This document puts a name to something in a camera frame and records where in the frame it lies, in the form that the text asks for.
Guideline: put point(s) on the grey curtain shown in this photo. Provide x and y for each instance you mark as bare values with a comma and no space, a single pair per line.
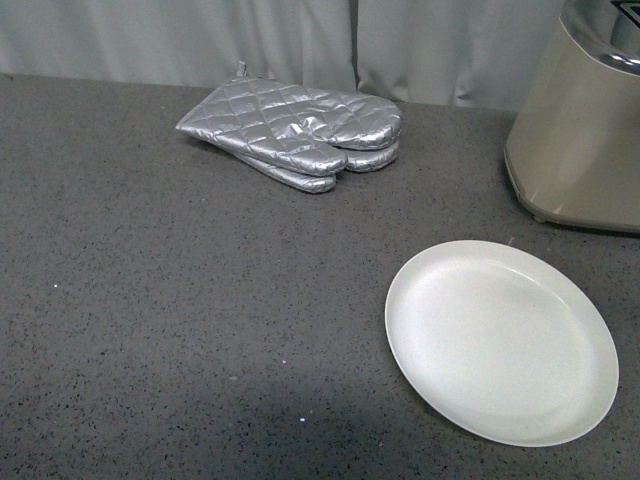
462,53

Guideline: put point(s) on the white round plate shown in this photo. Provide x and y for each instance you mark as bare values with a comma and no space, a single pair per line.
501,343

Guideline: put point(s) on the cream toaster with chrome top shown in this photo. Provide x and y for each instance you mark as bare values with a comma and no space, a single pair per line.
572,154

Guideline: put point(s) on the upper silver quilted oven mitt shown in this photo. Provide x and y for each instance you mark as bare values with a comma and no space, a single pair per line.
292,126

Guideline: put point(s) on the silver quilted oven mitt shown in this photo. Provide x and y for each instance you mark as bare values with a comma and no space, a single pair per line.
292,126
357,162

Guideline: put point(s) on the lower silver quilted oven mitt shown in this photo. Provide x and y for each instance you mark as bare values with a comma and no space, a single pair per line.
357,162

